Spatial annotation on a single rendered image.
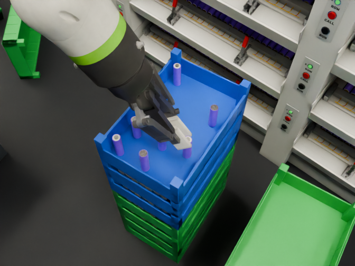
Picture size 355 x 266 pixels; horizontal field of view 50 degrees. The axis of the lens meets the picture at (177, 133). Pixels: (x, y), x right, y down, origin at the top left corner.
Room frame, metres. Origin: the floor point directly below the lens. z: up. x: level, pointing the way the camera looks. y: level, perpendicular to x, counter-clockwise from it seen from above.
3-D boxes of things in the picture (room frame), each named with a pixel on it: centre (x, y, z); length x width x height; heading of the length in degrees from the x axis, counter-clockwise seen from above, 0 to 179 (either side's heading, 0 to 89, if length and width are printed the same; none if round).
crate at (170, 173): (0.47, 0.00, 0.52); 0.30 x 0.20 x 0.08; 148
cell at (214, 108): (0.48, -0.08, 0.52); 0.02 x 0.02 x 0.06
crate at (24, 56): (1.18, 0.61, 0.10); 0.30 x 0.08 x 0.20; 4
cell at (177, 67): (0.60, 0.00, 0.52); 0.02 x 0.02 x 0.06
